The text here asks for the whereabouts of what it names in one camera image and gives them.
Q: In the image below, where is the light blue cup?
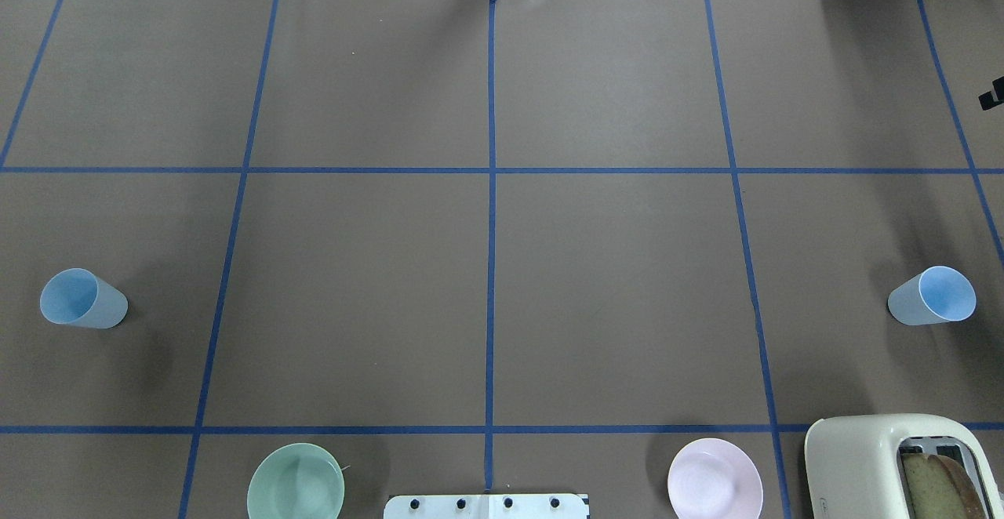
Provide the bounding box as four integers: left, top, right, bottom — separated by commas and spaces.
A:
888, 266, 977, 326
39, 268, 129, 329

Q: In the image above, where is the cream toaster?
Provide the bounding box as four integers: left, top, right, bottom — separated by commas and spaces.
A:
804, 413, 1002, 518

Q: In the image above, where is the toast slice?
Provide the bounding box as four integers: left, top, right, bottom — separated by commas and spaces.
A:
901, 452, 988, 518

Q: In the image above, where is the pink bowl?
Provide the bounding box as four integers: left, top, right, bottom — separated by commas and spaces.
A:
666, 437, 764, 518

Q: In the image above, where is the green bowl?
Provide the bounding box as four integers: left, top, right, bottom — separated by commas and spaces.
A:
246, 443, 347, 518

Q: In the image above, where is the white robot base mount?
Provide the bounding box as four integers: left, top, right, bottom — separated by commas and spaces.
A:
383, 493, 591, 518

